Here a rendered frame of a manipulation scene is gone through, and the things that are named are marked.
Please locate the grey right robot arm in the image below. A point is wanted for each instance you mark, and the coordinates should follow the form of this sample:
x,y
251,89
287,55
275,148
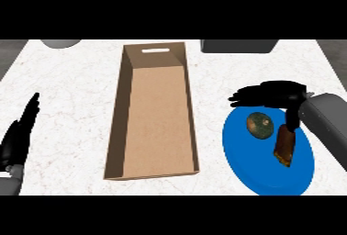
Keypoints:
x,y
327,122

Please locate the grey round object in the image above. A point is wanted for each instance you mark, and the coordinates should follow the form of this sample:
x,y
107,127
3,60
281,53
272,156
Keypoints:
x,y
59,43

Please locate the green round squash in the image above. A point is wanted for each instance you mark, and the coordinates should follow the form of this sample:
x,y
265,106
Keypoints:
x,y
260,125

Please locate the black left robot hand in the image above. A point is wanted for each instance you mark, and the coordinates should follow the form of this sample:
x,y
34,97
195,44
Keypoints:
x,y
19,134

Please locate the blue plate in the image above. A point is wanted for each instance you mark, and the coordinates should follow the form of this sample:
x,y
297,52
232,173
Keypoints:
x,y
253,159

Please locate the brown oblong food piece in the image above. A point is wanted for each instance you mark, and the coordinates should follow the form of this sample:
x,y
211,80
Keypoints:
x,y
284,146

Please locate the brown cardboard box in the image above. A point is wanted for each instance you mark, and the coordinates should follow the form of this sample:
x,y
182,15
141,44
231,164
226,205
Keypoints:
x,y
155,122

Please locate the dark grey appliance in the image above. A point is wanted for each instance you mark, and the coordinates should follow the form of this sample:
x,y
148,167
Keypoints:
x,y
238,46

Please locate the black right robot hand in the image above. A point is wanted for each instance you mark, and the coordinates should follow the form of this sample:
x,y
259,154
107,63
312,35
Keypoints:
x,y
270,93

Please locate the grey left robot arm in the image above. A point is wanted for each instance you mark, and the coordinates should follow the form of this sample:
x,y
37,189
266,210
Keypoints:
x,y
9,182

